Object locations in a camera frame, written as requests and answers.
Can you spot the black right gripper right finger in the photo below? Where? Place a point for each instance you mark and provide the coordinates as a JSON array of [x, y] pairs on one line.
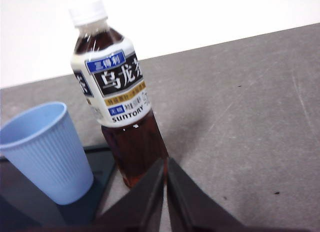
[[190, 207]]

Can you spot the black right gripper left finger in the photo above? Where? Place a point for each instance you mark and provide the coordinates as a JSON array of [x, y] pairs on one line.
[[140, 209]]

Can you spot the dark oolong tea bottle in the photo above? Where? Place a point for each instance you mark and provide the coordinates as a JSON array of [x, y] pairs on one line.
[[120, 79]]

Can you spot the light blue ribbed cup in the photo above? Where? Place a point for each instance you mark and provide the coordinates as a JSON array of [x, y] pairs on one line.
[[45, 154]]

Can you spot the dark teal plastic tray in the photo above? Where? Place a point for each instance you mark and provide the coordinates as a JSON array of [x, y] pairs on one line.
[[102, 167]]

